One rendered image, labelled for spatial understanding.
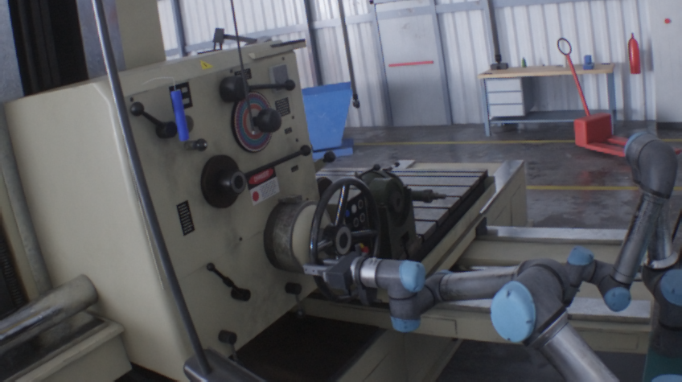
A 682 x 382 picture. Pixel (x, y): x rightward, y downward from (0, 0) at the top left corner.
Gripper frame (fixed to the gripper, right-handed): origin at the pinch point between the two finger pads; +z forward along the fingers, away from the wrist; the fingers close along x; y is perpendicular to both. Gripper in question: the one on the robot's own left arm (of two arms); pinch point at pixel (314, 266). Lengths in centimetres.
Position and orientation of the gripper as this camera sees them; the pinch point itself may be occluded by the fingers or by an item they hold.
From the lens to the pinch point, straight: 157.5
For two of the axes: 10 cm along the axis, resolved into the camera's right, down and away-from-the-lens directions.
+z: -8.4, 0.0, 5.5
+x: -5.3, 2.9, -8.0
